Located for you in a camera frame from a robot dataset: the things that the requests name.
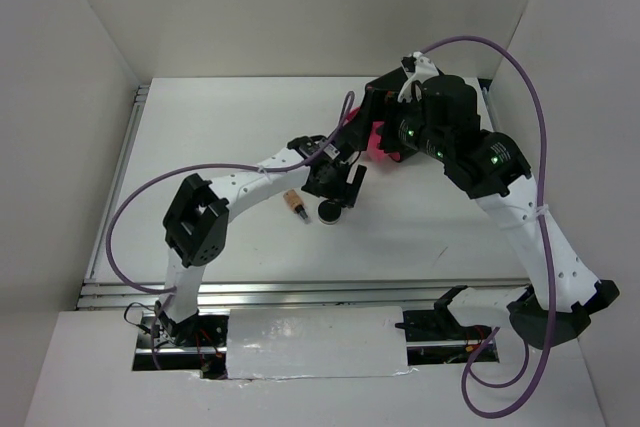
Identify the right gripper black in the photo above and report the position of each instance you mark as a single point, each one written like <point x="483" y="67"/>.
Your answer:
<point x="358" y="131"/>

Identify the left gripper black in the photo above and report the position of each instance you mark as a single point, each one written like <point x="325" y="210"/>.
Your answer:
<point x="345" y="192"/>

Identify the pink drawer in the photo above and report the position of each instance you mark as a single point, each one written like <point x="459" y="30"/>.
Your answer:
<point x="374" y="151"/>

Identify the black round compact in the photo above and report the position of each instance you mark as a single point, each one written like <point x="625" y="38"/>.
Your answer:
<point x="329" y="212"/>

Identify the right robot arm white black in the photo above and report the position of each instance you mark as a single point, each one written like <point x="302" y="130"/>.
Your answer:
<point x="439" y="118"/>

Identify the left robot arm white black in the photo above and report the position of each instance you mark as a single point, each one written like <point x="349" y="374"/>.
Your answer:
<point x="197" y="221"/>

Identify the black drawer organizer case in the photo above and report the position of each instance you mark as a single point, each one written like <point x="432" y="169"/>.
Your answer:
<point x="392" y="81"/>

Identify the beige foundation bottle left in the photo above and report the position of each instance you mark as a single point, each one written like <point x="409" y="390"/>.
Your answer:
<point x="296" y="204"/>

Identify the white glossy cover plate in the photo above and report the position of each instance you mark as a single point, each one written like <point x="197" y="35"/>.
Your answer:
<point x="326" y="342"/>

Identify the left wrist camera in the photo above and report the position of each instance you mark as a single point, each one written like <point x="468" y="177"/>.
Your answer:
<point x="321" y="147"/>

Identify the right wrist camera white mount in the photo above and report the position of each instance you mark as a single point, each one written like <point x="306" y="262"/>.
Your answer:
<point x="417" y="68"/>

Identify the aluminium front rail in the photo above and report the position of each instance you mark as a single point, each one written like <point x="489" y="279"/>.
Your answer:
<point x="346" y="293"/>

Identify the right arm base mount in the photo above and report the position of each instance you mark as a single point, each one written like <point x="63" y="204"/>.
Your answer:
<point x="428" y="342"/>

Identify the aluminium left rail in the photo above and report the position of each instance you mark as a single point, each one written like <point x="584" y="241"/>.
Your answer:
<point x="139" y="101"/>

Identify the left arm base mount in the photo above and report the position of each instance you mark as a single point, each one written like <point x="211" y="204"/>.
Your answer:
<point x="201" y="349"/>

